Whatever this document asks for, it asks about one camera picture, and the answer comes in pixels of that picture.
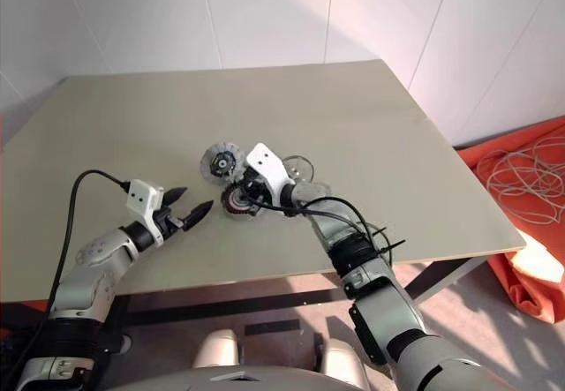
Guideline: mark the grey robot torso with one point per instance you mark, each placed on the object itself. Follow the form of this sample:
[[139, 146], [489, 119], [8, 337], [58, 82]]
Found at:
[[287, 378]]

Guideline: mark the black floor strip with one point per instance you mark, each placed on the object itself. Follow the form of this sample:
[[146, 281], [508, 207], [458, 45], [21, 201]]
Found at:
[[271, 327]]

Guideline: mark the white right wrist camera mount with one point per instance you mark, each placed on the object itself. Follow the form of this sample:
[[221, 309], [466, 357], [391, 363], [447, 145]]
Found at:
[[265, 159]]

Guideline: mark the grey metal grille piece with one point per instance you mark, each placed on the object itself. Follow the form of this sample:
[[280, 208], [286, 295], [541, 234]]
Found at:
[[299, 166]]

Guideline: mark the beige rounded robot knee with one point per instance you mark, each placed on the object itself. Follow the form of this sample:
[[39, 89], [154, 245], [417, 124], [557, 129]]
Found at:
[[342, 358], [218, 347]]

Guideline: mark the orange cloth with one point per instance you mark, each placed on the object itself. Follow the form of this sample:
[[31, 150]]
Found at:
[[543, 254]]

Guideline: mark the grey round motor housing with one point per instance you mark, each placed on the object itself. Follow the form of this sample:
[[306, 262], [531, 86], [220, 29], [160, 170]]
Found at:
[[235, 203]]

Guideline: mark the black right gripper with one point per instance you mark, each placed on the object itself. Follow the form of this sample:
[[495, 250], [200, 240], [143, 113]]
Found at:
[[258, 190]]

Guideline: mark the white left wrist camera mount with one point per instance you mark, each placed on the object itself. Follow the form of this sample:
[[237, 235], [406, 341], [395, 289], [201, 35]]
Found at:
[[143, 194]]

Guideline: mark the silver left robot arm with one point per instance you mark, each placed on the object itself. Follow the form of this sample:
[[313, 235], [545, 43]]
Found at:
[[88, 285]]

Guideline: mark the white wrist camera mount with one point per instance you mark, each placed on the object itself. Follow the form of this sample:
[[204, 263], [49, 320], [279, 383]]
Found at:
[[265, 159], [143, 194]]

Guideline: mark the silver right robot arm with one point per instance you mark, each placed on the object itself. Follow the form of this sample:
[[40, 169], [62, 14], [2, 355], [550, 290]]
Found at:
[[388, 303]]

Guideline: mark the dark metal table frame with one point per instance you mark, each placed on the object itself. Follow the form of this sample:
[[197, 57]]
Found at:
[[220, 305]]

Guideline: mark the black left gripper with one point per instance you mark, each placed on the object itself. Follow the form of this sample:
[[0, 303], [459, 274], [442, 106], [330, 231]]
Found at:
[[168, 223]]

